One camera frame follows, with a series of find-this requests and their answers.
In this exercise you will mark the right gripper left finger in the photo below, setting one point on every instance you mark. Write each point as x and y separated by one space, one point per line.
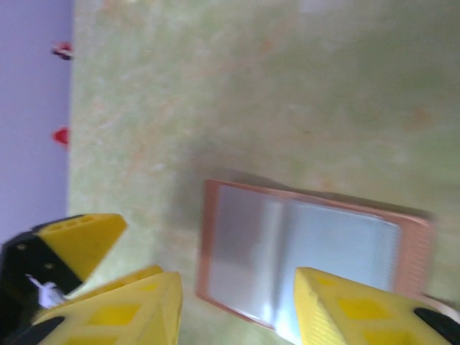
125 316

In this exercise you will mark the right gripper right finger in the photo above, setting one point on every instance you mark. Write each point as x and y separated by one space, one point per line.
359 316

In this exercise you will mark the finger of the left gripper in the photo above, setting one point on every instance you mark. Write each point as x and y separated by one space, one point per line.
82 244
118 283

